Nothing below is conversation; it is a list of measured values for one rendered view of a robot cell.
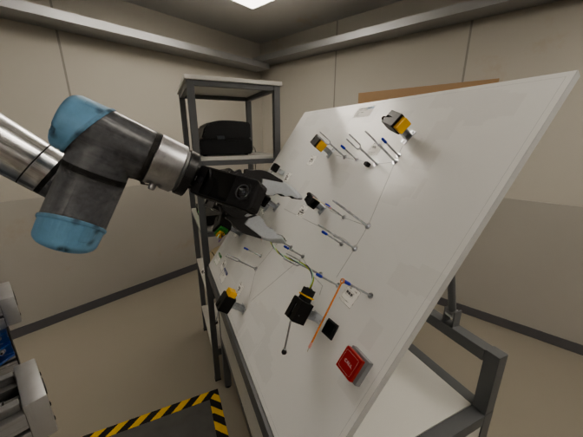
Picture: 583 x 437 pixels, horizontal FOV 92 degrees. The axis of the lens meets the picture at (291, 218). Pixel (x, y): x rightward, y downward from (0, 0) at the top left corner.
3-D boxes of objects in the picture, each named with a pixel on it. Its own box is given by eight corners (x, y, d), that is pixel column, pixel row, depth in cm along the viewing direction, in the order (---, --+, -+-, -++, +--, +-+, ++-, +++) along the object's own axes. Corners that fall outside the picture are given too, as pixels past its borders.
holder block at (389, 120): (398, 124, 89) (382, 105, 85) (420, 133, 80) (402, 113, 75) (388, 135, 90) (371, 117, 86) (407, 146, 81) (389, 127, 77)
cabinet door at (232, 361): (245, 416, 121) (240, 341, 110) (220, 336, 169) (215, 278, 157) (250, 414, 122) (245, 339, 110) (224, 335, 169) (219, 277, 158)
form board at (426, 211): (211, 265, 159) (208, 264, 158) (307, 114, 159) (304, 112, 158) (307, 508, 56) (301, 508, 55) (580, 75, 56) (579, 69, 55)
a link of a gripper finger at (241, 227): (268, 223, 50) (233, 190, 46) (272, 224, 49) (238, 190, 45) (252, 244, 49) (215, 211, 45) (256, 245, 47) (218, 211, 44)
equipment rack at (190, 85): (214, 382, 185) (183, 73, 132) (202, 328, 238) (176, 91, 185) (284, 358, 205) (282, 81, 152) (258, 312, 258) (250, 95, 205)
